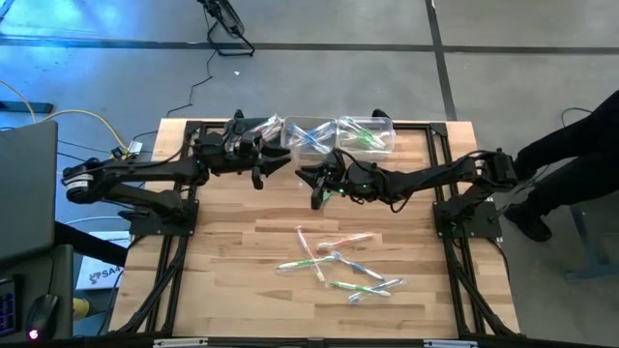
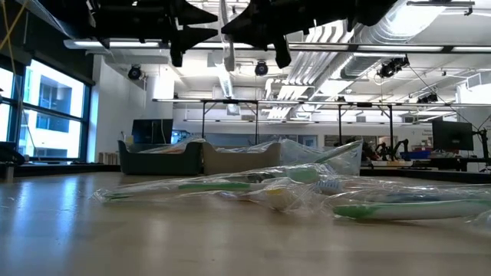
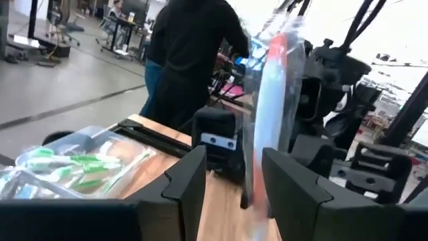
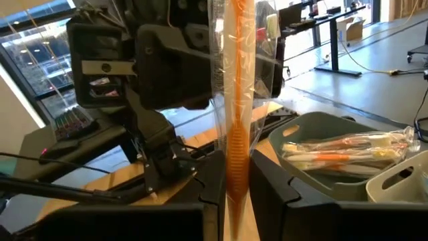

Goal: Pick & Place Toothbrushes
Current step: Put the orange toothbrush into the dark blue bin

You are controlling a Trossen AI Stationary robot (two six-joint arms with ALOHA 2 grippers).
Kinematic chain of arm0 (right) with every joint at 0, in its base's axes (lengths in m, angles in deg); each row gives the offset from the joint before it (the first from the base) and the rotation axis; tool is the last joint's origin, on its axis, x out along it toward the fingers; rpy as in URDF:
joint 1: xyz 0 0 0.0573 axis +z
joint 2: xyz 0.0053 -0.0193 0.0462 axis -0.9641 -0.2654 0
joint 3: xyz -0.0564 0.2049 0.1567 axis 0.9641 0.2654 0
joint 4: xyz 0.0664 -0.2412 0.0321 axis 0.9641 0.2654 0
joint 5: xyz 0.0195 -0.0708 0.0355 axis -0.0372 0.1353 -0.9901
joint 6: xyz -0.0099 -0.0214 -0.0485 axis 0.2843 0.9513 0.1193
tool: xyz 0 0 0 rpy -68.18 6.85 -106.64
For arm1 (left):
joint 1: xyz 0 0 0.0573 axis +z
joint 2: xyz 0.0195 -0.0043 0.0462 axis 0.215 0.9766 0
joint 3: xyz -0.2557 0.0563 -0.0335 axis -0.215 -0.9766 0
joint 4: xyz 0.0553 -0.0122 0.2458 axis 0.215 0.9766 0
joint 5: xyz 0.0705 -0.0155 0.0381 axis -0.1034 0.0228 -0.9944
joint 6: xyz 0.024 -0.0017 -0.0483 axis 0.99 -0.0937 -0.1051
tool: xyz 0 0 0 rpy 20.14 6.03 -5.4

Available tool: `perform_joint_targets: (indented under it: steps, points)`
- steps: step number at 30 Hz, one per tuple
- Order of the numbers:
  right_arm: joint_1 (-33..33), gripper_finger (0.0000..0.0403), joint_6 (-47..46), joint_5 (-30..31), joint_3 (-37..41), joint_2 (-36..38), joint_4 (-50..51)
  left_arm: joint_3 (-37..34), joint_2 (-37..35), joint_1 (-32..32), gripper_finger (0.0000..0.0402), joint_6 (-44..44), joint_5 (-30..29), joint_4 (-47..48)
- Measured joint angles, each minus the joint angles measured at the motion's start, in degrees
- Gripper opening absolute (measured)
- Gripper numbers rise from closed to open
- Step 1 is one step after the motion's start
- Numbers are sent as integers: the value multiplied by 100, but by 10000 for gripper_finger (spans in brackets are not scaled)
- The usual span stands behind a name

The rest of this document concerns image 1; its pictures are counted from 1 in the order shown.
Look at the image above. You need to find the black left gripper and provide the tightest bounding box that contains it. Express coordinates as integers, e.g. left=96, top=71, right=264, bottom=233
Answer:
left=192, top=115, right=293, bottom=190

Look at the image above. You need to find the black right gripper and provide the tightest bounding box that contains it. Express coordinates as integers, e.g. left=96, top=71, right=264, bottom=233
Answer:
left=294, top=148, right=391, bottom=211

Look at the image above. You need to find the orange toothbrush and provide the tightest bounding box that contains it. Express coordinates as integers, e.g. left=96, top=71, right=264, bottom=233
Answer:
left=251, top=113, right=284, bottom=144
left=260, top=126, right=285, bottom=149
left=316, top=232, right=376, bottom=250
left=294, top=224, right=327, bottom=283

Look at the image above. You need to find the dark grey plastic bin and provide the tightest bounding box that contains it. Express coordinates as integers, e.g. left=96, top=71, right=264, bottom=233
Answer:
left=222, top=114, right=285, bottom=159

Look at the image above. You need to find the light grey plastic bin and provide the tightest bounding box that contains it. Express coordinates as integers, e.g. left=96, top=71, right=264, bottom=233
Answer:
left=280, top=114, right=339, bottom=163

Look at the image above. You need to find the clear plastic bin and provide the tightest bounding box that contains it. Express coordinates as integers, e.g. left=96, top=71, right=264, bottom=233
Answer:
left=337, top=115, right=397, bottom=161

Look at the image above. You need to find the black diagonal strut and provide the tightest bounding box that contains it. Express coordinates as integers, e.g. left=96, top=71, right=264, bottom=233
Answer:
left=52, top=219, right=130, bottom=268

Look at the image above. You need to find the white printed cardboard box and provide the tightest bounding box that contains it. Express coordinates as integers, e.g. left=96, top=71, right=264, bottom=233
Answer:
left=75, top=230, right=126, bottom=291

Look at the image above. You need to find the yellow object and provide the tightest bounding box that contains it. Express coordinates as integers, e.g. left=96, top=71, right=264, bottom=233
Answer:
left=72, top=297, right=92, bottom=321

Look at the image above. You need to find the dark side desk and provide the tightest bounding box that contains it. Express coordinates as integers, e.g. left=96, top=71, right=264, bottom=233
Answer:
left=0, top=244, right=74, bottom=342

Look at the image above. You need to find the grey computer monitor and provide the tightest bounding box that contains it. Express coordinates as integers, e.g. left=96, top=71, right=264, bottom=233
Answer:
left=0, top=120, right=59, bottom=263

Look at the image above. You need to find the black flat bar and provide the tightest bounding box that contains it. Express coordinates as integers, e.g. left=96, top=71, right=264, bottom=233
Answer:
left=0, top=101, right=54, bottom=115

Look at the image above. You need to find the black computer mouse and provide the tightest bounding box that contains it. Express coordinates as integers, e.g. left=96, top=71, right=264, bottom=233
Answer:
left=24, top=293, right=60, bottom=341

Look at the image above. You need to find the person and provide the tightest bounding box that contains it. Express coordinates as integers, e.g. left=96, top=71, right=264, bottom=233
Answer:
left=502, top=89, right=619, bottom=243

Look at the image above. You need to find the backlit black keyboard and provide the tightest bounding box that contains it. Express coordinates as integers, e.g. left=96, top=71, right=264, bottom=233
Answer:
left=0, top=275, right=21, bottom=338

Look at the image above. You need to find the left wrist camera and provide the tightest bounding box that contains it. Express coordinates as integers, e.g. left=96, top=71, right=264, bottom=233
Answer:
left=239, top=130, right=262, bottom=157

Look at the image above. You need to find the black cable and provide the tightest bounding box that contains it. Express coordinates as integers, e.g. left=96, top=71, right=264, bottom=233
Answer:
left=130, top=9, right=217, bottom=146
left=559, top=105, right=595, bottom=128

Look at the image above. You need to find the white metal bracket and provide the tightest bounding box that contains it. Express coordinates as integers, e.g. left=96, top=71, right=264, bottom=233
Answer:
left=153, top=337, right=210, bottom=348
left=423, top=338, right=480, bottom=348

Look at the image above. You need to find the yellow cable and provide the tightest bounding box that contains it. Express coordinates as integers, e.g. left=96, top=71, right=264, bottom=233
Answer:
left=0, top=79, right=130, bottom=179

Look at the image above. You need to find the grey steel table frame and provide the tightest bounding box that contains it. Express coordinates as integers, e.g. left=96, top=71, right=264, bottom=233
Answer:
left=563, top=202, right=619, bottom=285

